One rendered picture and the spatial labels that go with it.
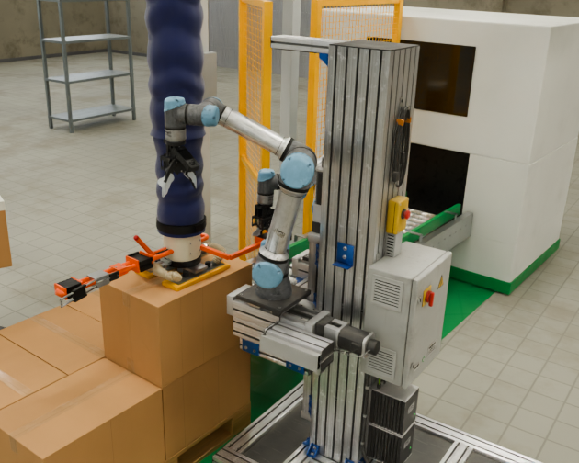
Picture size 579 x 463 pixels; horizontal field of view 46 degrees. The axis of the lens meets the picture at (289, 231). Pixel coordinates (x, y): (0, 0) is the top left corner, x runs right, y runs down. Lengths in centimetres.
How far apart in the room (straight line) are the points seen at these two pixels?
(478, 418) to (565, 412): 52
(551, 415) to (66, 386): 259
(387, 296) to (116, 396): 126
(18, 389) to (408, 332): 170
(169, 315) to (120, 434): 53
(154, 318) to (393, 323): 101
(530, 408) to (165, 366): 213
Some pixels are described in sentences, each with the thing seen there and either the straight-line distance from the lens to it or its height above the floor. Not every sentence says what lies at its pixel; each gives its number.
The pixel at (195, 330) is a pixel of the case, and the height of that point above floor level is 74.
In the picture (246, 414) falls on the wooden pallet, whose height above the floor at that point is 8.
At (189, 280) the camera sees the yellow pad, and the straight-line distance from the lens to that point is 306.
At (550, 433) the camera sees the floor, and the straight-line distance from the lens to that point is 402.
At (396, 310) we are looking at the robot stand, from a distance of 260.
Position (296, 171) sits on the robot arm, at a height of 162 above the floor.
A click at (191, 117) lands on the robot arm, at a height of 178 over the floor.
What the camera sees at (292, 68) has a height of 139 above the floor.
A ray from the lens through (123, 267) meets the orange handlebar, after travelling 292.
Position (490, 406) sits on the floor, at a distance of 411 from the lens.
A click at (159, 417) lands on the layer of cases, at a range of 316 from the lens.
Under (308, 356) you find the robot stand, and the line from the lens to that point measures 256.
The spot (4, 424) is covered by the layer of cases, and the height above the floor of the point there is 54.
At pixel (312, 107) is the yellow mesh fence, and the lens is 447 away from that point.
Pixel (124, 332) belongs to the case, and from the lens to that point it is 315.
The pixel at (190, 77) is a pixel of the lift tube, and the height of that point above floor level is 185.
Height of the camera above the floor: 228
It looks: 21 degrees down
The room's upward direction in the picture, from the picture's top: 2 degrees clockwise
